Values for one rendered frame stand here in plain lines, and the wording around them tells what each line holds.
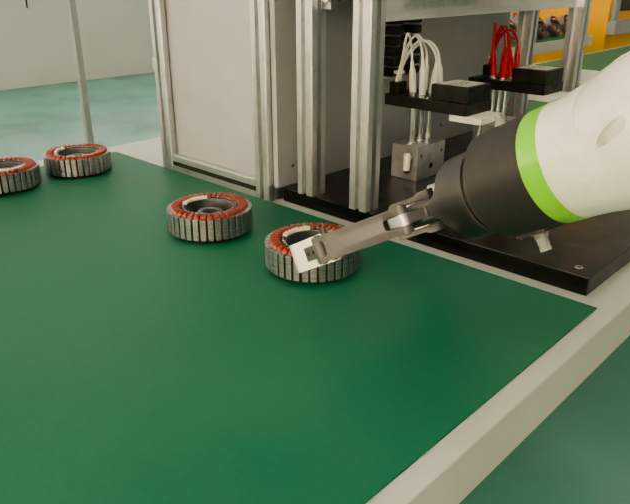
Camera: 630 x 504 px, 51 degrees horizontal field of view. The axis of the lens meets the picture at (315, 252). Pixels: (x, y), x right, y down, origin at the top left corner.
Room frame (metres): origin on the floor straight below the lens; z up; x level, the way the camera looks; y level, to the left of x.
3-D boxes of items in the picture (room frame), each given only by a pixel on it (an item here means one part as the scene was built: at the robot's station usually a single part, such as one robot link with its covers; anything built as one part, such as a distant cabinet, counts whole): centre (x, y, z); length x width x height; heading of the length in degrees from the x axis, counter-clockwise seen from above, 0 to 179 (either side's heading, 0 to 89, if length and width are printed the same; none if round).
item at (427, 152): (1.03, -0.17, 0.80); 0.08 x 0.05 x 0.06; 136
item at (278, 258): (0.71, 0.00, 0.77); 0.11 x 0.11 x 0.04
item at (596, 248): (1.03, -0.34, 0.76); 0.64 x 0.47 x 0.02; 136
